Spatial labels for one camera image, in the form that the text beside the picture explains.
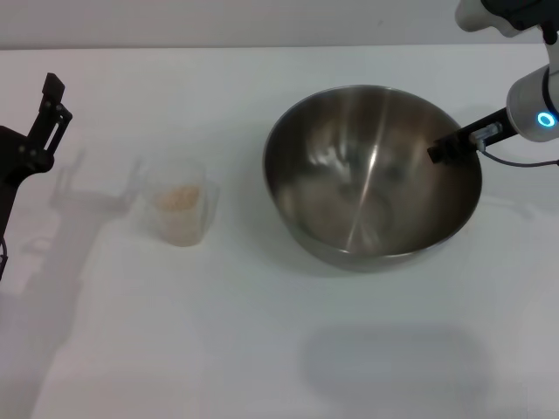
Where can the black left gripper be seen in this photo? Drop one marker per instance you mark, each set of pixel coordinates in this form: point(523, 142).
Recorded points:
point(11, 174)

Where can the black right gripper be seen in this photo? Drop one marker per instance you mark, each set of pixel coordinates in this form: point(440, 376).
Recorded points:
point(489, 126)

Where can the stainless steel mixing bowl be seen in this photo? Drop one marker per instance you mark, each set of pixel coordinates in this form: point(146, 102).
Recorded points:
point(371, 183)

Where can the white rice grains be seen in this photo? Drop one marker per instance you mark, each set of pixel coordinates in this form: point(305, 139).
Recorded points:
point(178, 196)

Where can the clear plastic measuring cup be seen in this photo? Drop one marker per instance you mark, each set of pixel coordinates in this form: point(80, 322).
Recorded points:
point(179, 227)

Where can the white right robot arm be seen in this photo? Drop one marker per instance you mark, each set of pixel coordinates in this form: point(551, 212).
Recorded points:
point(530, 100)

